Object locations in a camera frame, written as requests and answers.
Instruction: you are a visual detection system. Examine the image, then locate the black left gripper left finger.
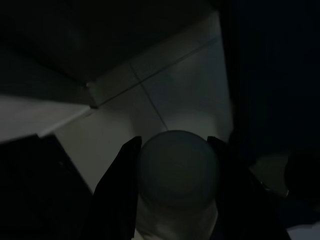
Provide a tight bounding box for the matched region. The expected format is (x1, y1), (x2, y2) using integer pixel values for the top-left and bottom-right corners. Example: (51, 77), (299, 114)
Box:
(86, 136), (143, 240)

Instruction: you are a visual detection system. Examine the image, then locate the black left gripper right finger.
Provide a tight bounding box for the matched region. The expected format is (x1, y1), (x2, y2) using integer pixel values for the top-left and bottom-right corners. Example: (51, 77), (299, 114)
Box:
(207, 136), (293, 240)

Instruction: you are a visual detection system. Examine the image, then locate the clear plastic water bottle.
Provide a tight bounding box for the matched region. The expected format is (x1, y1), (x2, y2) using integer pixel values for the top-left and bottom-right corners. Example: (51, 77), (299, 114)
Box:
(136, 129), (222, 240)

